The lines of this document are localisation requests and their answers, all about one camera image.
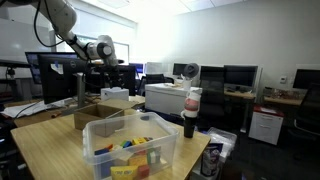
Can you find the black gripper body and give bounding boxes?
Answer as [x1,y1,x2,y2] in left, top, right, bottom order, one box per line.
[103,66,124,88]

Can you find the brown cardboard box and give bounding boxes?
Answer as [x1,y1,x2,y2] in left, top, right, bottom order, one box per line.
[74,99,136,137]

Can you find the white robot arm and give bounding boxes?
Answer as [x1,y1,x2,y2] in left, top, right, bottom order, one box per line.
[1,0,124,88]

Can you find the large white storage box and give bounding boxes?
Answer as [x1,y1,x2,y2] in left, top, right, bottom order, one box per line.
[145,83,188,114]

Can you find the black dell monitor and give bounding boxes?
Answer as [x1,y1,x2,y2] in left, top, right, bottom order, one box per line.
[38,55,86,104]

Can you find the white mug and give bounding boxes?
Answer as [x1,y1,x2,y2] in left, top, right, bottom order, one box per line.
[181,74,192,91]

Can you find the clear plastic bin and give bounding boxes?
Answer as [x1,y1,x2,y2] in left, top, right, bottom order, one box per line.
[83,113,179,180]

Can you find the black bottle with cups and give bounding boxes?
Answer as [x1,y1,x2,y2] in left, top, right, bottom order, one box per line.
[180,62,202,139]

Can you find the colourful toy blocks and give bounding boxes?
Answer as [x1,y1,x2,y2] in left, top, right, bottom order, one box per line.
[94,137,162,180]

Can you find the blue snack package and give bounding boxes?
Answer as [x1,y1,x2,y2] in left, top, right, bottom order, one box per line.
[200,143,223,177]

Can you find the white red filing cabinet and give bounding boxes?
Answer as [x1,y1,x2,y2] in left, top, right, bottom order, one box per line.
[249,105,284,145]

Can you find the black office chair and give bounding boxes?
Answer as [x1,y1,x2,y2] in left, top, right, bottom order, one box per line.
[293,83,320,140]

